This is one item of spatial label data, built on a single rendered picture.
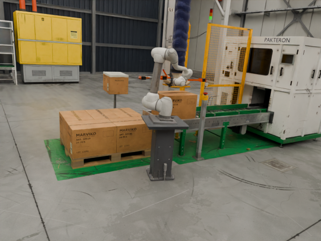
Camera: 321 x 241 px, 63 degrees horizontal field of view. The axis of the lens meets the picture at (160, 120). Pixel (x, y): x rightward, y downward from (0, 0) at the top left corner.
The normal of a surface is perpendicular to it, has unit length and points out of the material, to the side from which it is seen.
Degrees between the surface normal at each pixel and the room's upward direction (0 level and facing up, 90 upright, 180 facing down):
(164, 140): 90
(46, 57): 90
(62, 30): 90
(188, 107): 90
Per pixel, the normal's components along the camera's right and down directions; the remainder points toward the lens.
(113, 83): 0.41, 0.27
